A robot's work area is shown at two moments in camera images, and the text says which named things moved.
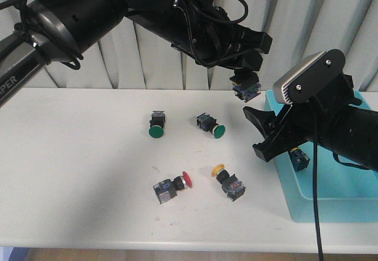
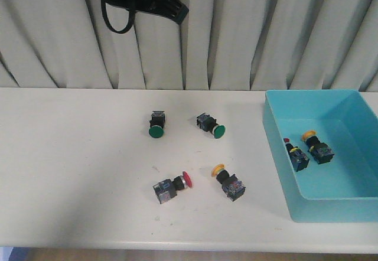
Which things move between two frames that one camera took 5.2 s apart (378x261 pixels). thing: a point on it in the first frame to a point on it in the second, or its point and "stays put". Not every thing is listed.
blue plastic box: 345,193 stays put
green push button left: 156,129 stays put
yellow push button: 247,92 to 320,151
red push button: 299,159 stays put
